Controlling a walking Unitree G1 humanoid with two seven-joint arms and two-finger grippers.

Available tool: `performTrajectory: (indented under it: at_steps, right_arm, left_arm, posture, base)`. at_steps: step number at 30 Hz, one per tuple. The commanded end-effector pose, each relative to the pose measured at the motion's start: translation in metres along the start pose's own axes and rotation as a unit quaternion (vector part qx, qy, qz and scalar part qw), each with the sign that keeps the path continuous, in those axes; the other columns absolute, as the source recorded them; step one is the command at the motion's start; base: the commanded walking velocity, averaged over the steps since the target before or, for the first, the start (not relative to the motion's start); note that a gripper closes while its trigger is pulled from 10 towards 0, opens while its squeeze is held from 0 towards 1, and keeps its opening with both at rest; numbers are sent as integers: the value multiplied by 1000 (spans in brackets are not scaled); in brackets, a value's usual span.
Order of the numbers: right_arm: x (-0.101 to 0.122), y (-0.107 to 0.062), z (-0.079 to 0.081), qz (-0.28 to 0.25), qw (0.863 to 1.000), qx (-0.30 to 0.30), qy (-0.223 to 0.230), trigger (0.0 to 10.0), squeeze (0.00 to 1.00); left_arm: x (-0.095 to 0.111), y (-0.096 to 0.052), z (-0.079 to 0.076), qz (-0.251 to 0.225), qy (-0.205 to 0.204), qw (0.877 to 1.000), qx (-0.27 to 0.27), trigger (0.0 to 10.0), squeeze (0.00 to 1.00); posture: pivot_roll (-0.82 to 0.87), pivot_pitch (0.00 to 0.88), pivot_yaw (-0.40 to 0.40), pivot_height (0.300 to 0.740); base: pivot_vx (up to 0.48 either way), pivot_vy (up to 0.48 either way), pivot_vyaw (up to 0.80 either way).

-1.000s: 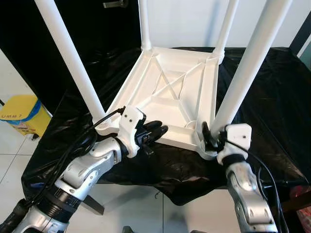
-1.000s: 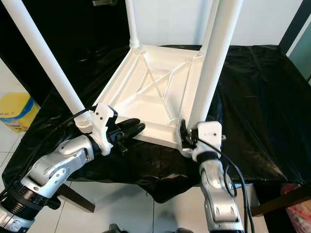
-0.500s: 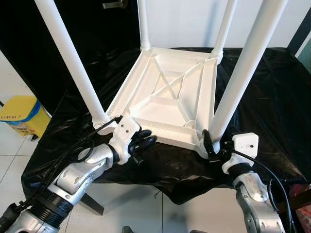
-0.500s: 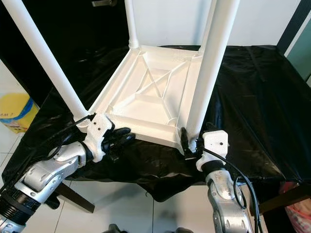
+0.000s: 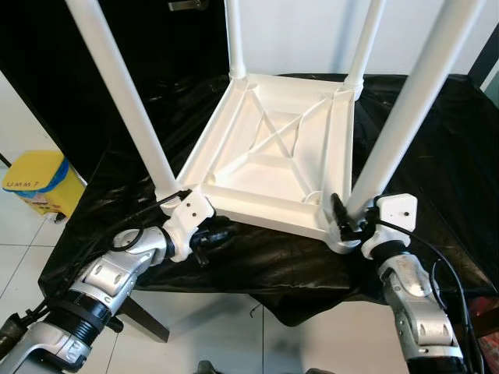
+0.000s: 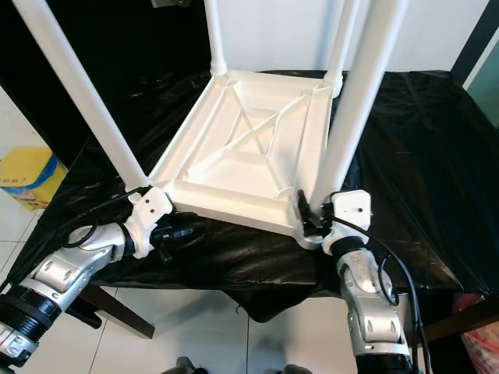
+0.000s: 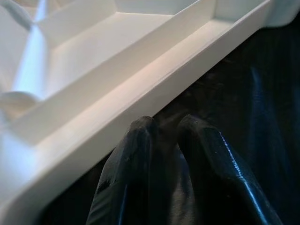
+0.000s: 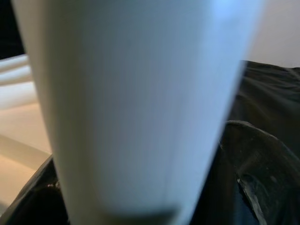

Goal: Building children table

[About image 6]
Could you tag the yellow cardboard box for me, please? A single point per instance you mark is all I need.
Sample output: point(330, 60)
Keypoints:
point(27, 175)

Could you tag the grey robot foot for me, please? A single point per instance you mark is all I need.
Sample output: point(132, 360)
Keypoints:
point(187, 366)
point(298, 369)

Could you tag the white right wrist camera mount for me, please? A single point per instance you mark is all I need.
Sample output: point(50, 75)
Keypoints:
point(351, 209)

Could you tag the black glossy tablecloth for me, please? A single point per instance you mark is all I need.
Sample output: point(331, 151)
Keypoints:
point(413, 156)

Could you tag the grey right robot foot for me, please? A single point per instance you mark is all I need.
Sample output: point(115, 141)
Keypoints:
point(298, 369)

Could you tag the white plastic table leg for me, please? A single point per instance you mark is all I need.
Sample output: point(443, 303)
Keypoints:
point(216, 39)
point(357, 101)
point(83, 93)
point(341, 47)

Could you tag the white plastic table top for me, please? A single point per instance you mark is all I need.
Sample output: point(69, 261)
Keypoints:
point(234, 171)

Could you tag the pink plastic bag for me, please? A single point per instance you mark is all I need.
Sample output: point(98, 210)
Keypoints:
point(485, 347)

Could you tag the brown wooden table leg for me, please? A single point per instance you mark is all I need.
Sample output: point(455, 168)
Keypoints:
point(464, 319)
point(125, 315)

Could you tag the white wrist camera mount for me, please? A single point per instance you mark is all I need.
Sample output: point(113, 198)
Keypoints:
point(148, 210)
point(351, 209)

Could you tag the grey left robot foot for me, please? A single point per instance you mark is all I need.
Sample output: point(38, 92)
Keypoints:
point(187, 366)

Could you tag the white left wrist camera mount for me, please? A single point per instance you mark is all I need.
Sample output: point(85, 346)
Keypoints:
point(148, 210)

